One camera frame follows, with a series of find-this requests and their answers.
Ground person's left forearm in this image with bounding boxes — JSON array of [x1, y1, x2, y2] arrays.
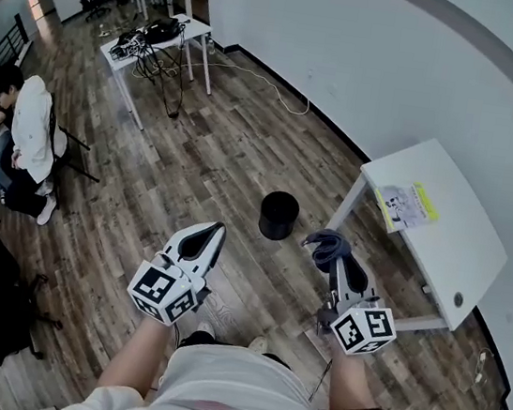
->
[[94, 310, 176, 402]]

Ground pile of black equipment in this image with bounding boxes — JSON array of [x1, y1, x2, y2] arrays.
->
[[107, 9, 189, 72]]

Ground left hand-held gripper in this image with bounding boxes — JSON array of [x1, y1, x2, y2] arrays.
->
[[122, 209, 229, 334]]

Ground white desk with grommet hole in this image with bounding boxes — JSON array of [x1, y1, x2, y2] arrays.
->
[[312, 125, 513, 345]]

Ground person's black shorts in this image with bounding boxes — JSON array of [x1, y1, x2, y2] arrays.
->
[[178, 330, 295, 369]]

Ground dark blue cloth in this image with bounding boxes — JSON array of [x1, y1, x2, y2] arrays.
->
[[296, 225, 355, 277]]

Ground long white floor cable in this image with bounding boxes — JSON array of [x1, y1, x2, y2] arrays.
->
[[129, 50, 315, 118]]

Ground hanging black cables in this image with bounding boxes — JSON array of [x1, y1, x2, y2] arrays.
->
[[127, 35, 201, 121]]

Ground person's left white shoe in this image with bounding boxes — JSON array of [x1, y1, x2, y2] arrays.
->
[[195, 319, 219, 338]]

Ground black round bin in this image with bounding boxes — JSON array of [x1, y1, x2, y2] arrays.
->
[[256, 188, 304, 245]]

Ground person's right forearm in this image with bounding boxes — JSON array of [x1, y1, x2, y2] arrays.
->
[[321, 346, 386, 410]]

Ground person's right white shoe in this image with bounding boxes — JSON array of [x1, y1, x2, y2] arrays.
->
[[247, 334, 270, 354]]

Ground white charger with cable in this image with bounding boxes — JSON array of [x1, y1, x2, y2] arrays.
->
[[467, 344, 499, 388]]

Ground black office chair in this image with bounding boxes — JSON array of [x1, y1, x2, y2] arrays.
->
[[3, 268, 72, 363], [68, 0, 113, 26]]

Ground black folding chair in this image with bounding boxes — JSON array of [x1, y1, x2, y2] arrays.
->
[[36, 94, 112, 207]]

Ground person's white shoe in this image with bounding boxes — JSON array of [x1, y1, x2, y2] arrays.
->
[[247, 334, 270, 354], [195, 319, 219, 338]]

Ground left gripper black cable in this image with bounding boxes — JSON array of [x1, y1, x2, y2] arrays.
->
[[169, 321, 185, 350]]

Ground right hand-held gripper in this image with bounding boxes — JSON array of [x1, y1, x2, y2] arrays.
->
[[310, 248, 408, 362]]

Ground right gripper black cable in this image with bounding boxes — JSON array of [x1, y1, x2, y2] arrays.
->
[[308, 356, 336, 405]]

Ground booklet with yellow strip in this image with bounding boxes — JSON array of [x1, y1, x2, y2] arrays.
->
[[368, 175, 445, 241]]

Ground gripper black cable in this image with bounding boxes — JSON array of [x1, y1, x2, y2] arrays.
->
[[169, 321, 185, 350], [308, 356, 336, 405]]

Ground white desk with equipment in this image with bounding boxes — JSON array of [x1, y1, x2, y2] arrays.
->
[[88, 2, 224, 141]]

